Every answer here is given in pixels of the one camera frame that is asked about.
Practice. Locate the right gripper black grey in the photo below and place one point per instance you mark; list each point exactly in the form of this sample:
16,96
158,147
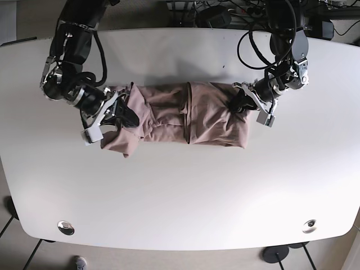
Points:
107,107

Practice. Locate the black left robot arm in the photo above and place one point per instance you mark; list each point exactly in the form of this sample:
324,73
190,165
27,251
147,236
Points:
289,45

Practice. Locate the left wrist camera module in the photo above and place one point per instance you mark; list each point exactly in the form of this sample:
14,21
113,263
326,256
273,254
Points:
265,118

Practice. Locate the pink mauve T-shirt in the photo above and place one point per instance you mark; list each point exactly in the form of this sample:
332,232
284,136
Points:
195,113

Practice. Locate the black box under table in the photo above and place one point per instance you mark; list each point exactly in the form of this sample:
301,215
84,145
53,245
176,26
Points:
213,17

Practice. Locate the black round stand base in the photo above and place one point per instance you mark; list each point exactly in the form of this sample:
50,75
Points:
275,254

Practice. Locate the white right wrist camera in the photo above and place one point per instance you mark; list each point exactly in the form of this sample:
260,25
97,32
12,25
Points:
91,135

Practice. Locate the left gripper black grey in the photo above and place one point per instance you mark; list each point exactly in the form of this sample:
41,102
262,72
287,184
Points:
258,95

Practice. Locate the silver table grommet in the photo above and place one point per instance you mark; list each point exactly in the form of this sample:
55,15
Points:
65,228
309,226

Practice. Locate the right silver table grommet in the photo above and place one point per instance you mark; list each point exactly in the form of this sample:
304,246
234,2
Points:
309,226

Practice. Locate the left silver table grommet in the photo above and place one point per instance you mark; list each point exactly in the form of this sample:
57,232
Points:
65,228

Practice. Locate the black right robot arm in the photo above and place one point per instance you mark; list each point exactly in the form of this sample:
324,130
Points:
63,77

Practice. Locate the grey shoe on floor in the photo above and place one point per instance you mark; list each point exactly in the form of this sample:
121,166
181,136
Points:
80,263

